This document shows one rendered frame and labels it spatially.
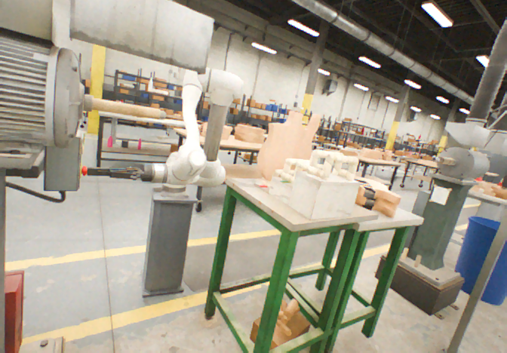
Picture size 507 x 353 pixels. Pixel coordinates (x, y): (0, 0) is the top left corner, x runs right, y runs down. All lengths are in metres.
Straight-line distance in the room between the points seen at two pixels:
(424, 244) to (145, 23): 2.65
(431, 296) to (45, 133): 2.69
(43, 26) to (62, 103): 0.17
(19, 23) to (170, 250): 1.42
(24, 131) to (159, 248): 1.22
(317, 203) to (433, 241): 1.82
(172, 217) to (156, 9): 1.27
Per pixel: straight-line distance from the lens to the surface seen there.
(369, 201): 1.52
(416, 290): 2.76
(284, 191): 1.19
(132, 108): 0.82
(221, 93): 1.41
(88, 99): 0.81
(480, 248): 3.34
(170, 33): 0.70
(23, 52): 0.75
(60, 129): 0.72
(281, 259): 1.09
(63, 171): 1.06
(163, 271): 1.90
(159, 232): 1.74
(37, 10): 0.77
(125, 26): 0.69
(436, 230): 2.74
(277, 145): 1.31
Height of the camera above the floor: 1.30
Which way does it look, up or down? 11 degrees down
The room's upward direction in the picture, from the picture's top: 11 degrees clockwise
